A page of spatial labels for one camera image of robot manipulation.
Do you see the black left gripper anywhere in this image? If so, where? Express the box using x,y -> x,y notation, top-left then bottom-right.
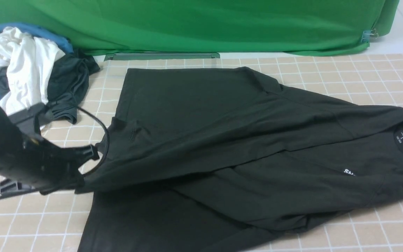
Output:
0,107 -> 99,196

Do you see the dark gray long-sleeve shirt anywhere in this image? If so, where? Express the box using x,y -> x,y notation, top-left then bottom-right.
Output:
78,67 -> 403,252

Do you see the dark teal crumpled shirt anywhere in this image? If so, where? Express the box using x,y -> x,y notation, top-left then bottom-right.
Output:
0,48 -> 100,124

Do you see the white crumpled shirt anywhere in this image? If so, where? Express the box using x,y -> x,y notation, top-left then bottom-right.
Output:
0,27 -> 66,131

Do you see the beige checkered tablecloth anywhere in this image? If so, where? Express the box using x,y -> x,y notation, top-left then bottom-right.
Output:
0,54 -> 403,252

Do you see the blue crumpled garment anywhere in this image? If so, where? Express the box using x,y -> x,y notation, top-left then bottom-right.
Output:
0,23 -> 74,106

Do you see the gray metal bar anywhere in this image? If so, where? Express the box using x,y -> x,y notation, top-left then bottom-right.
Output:
104,52 -> 221,61

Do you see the green backdrop cloth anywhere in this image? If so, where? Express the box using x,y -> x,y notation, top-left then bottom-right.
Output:
0,0 -> 399,56

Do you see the blue binder clip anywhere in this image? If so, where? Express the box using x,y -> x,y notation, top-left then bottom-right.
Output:
360,29 -> 379,43

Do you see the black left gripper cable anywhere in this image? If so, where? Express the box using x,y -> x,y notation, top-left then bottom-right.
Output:
0,105 -> 110,204

